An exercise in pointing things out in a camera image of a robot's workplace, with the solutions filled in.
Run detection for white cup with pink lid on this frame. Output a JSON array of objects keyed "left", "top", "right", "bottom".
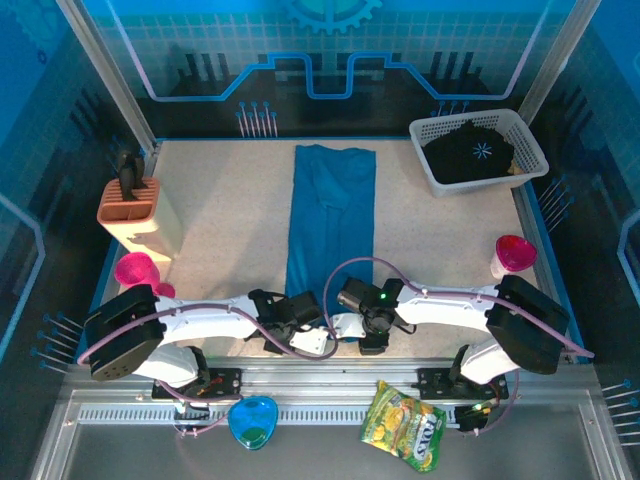
[{"left": 489, "top": 234, "right": 539, "bottom": 282}]

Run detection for green yellow candy bag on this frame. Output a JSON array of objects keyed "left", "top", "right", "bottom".
[{"left": 360, "top": 379, "right": 448, "bottom": 474}]

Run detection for blue heart-shaped plastic plate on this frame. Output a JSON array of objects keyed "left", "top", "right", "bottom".
[{"left": 226, "top": 395, "right": 280, "bottom": 452}]

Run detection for black t-shirt with star print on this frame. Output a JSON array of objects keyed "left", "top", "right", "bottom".
[{"left": 423, "top": 120, "right": 517, "bottom": 187}]

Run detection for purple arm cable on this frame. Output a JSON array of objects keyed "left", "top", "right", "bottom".
[
  {"left": 75, "top": 301, "right": 340, "bottom": 440},
  {"left": 323, "top": 255, "right": 597, "bottom": 437}
]

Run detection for cream knife block orange top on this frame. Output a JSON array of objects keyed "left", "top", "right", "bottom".
[{"left": 95, "top": 176, "right": 184, "bottom": 265}]

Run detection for black scissors handles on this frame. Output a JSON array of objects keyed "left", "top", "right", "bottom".
[{"left": 116, "top": 149, "right": 150, "bottom": 202}]

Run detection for pink plastic cup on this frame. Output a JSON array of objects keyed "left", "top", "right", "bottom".
[{"left": 113, "top": 251, "right": 162, "bottom": 289}]

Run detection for blue t-shirt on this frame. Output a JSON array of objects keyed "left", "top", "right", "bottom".
[{"left": 284, "top": 143, "right": 378, "bottom": 315}]

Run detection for white plastic basket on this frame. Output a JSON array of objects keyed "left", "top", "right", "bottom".
[{"left": 408, "top": 108, "right": 551, "bottom": 199}]

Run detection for aluminium slotted rail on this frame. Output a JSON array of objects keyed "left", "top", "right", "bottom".
[{"left": 77, "top": 403, "right": 464, "bottom": 427}]

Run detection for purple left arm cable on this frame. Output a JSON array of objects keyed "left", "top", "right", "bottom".
[{"left": 75, "top": 301, "right": 340, "bottom": 440}]

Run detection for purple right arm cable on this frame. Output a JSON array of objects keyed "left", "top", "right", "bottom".
[{"left": 323, "top": 255, "right": 597, "bottom": 437}]

